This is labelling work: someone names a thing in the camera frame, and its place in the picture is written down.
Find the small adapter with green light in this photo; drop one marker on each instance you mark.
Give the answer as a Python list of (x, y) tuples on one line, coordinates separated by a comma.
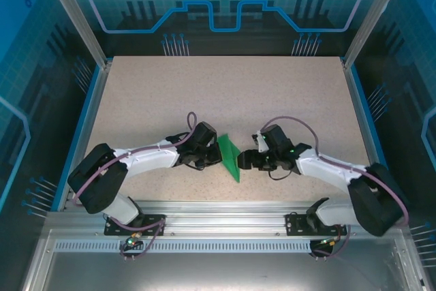
[(131, 241), (328, 241)]

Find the sheet metal tray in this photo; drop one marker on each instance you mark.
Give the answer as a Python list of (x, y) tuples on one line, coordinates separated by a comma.
[(221, 270)]

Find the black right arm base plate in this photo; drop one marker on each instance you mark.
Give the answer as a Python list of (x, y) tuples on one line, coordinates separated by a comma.
[(293, 224)]

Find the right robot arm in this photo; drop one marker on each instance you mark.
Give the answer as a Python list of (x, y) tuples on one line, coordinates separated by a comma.
[(378, 202)]

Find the aluminium frame post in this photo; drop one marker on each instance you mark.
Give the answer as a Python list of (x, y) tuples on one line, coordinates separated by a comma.
[(367, 15), (79, 15)]

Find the aluminium table side rail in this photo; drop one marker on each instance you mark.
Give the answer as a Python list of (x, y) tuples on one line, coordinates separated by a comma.
[(364, 134), (89, 127)]

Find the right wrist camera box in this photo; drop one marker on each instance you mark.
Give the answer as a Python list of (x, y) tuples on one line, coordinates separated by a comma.
[(261, 142)]

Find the green cloth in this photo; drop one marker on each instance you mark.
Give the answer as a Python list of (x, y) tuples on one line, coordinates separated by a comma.
[(227, 154)]

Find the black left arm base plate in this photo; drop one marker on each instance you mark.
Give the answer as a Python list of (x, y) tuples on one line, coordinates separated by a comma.
[(153, 226)]

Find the slotted aluminium strip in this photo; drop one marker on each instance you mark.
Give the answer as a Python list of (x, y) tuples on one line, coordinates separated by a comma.
[(221, 246)]

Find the blue table edge strip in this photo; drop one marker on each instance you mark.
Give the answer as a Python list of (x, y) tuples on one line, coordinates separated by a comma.
[(63, 188), (374, 134)]

